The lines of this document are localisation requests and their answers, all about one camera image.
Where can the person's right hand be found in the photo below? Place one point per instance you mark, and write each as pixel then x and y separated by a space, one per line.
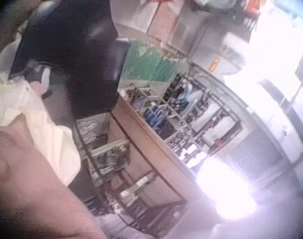
pixel 36 87

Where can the grey and white object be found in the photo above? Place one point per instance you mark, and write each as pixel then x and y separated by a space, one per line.
pixel 43 74

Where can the green sheet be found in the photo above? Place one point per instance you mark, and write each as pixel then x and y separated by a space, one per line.
pixel 151 64

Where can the wooden display counter with goods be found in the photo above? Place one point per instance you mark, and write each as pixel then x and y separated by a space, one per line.
pixel 166 117

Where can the stack of brown cartons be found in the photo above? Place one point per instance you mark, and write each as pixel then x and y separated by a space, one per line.
pixel 166 22

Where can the orange label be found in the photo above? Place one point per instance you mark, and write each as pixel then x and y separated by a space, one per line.
pixel 214 64

